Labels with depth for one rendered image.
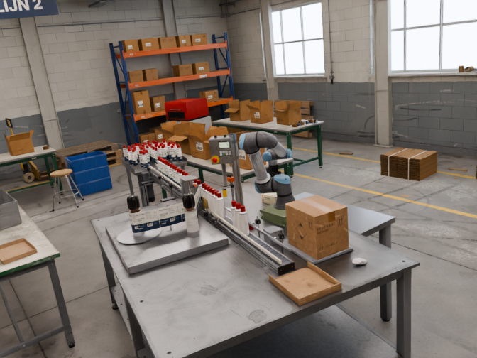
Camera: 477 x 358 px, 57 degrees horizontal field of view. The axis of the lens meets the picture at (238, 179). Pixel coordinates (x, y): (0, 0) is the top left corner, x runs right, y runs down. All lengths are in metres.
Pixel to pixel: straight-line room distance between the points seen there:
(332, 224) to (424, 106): 5.94
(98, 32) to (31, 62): 1.60
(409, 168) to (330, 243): 4.27
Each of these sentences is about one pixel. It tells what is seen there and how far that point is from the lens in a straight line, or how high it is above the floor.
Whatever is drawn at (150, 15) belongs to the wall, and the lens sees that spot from 11.22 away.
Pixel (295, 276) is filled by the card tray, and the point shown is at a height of 0.83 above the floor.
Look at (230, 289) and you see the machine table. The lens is 2.44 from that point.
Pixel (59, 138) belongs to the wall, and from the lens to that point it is 10.36.
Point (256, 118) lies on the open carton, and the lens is 7.81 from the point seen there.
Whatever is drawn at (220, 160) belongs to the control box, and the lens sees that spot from 3.15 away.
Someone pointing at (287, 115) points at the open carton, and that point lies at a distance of 7.30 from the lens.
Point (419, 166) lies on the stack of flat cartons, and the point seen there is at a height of 0.22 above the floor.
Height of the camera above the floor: 2.06
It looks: 16 degrees down
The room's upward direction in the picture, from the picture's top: 6 degrees counter-clockwise
